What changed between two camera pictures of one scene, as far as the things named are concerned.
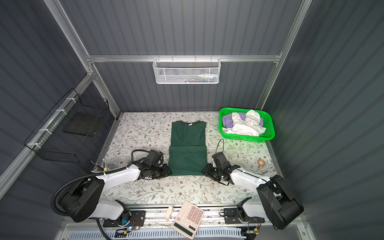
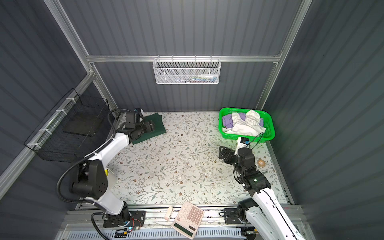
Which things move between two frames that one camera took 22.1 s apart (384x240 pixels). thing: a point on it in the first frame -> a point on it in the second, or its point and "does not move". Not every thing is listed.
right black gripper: (208, 167) -> (230, 154)
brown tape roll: (261, 162) does not move
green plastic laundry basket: (268, 134) does not move
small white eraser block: (168, 213) does not move
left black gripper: (166, 172) -> (148, 126)
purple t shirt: (227, 120) does not move
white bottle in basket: (208, 75) does not move
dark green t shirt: (187, 152) -> (159, 127)
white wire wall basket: (186, 70) does not move
